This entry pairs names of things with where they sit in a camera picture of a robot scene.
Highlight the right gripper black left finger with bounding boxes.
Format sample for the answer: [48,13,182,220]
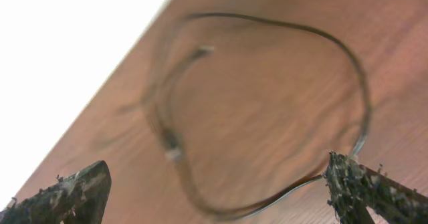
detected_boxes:
[1,160,112,224]

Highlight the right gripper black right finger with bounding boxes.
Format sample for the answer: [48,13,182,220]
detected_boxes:
[324,152,427,224]

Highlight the black USB cable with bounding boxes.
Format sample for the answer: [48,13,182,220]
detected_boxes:
[90,12,372,222]

